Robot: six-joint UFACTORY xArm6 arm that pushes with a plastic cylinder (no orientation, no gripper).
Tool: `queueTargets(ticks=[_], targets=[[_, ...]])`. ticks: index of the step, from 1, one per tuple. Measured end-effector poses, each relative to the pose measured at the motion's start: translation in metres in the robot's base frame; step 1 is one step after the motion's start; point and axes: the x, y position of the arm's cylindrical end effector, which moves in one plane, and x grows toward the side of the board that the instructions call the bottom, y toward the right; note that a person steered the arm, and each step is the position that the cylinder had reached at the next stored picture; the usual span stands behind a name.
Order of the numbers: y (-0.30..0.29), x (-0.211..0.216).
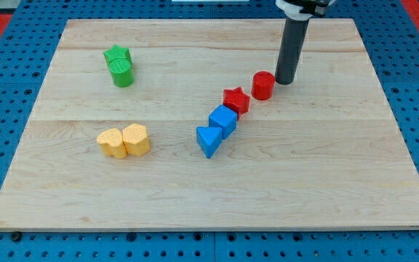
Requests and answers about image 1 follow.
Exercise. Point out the red cylinder block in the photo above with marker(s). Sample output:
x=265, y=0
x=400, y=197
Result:
x=262, y=85

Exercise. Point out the light wooden board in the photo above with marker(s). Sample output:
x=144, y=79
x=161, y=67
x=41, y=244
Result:
x=322, y=154

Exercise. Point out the green cylinder block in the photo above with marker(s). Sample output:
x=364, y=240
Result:
x=121, y=72

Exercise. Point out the red star block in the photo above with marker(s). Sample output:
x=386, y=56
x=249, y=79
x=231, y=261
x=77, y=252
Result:
x=236, y=100

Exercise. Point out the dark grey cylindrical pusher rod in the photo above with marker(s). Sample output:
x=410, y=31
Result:
x=294, y=34

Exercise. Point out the yellow pentagon block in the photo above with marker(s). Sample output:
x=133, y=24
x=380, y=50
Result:
x=136, y=141

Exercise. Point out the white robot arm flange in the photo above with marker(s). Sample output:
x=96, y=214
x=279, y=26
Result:
x=302, y=10

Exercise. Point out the blue triangle block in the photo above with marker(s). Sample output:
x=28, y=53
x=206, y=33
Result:
x=209, y=139

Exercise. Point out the yellow heart block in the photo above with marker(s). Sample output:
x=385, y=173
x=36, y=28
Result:
x=111, y=143

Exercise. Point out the blue cube block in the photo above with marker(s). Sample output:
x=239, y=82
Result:
x=224, y=118

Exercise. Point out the green star block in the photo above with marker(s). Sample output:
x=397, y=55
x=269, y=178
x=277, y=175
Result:
x=117, y=52

